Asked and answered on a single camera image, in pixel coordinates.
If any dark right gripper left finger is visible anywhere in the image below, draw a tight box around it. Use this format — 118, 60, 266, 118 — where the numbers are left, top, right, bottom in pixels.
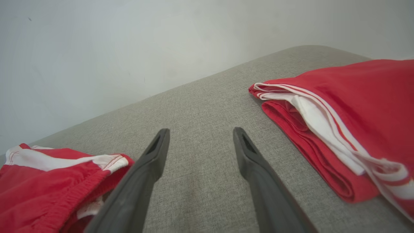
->
84, 128, 171, 233

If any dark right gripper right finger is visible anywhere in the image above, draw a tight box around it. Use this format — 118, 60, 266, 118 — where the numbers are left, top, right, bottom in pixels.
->
233, 127, 320, 233

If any grey fabric sofa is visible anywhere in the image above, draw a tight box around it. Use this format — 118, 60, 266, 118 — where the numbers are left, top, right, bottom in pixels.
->
0, 45, 414, 233

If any crumpled red shorts white trim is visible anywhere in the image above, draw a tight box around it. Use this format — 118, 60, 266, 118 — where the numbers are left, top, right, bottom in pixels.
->
0, 143, 135, 233

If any red garment with white stripes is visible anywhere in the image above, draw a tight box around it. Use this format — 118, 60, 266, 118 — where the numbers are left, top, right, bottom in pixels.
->
248, 59, 414, 224

